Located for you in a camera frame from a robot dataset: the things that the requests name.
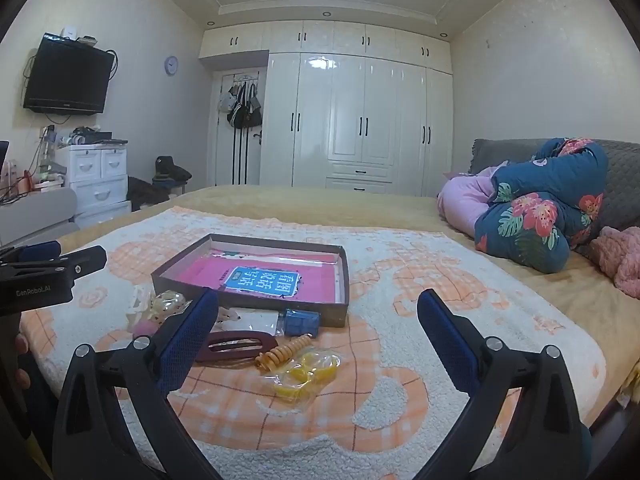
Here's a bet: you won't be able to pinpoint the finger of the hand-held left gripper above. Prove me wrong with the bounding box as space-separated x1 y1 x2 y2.
0 240 62 267
50 245 109 282

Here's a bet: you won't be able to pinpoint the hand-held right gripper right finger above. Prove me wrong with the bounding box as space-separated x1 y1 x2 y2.
410 289 593 480

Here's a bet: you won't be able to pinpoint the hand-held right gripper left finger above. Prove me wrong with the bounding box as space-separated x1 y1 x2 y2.
52 287 221 480

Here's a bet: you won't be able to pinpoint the pink sheer bow hair clip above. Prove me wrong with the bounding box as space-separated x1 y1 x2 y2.
133 317 162 339

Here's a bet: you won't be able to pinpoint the white hair clip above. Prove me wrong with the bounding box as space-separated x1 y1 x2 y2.
129 282 156 318

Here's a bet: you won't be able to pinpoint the brown cardboard box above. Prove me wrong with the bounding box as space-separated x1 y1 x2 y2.
151 233 349 328

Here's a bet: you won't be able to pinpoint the orange spiral hair tie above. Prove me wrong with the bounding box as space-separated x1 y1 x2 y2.
255 335 312 373

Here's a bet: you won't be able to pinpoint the person's left hand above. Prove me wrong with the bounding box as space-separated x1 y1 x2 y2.
13 332 32 392

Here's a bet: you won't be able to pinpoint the clear bag with pale ornament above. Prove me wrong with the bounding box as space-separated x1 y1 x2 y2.
150 290 193 328

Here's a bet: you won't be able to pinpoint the brown oval hair clip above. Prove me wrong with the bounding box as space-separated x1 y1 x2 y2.
195 330 277 364

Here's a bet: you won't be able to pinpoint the white plastic packet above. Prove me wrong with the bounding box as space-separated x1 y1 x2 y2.
217 307 282 336

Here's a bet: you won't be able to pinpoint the pink book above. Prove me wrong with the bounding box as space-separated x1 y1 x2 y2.
172 247 346 306

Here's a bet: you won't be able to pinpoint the white plastic drawer cabinet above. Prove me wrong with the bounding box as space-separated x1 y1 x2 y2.
55 142 132 228

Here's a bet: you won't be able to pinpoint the orange and white blanket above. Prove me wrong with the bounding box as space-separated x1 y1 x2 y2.
20 207 608 480

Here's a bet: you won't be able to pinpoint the pile of dark clothes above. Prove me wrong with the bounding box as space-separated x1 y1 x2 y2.
127 176 166 209

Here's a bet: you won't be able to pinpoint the small blue box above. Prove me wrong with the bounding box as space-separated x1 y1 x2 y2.
283 308 321 339

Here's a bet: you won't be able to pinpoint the black device on cabinet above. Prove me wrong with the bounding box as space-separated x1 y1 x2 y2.
72 129 129 146

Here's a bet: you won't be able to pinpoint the pink jacket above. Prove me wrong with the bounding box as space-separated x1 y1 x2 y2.
436 160 511 238

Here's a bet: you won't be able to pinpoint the blue floral quilt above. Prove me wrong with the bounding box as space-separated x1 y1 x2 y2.
474 137 610 275

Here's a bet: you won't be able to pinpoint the tan bedspread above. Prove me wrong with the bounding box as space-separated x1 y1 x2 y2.
50 182 640 431

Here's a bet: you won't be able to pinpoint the white door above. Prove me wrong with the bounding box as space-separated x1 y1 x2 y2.
214 70 269 187

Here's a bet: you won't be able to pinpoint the black television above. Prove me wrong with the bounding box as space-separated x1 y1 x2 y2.
22 32 116 115

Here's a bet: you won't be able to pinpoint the pink knit blanket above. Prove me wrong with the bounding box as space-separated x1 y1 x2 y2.
587 226 640 301

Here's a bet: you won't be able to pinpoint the grey headboard cushion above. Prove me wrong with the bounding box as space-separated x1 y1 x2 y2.
470 137 640 248

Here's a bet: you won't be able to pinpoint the black handbags on door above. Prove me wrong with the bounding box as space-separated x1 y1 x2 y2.
219 82 264 130

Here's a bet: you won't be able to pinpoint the white wardrobe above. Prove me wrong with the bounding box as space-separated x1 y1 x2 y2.
199 20 454 198

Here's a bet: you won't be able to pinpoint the yellow hair ties in bag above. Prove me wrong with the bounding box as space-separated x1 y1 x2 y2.
272 347 343 403

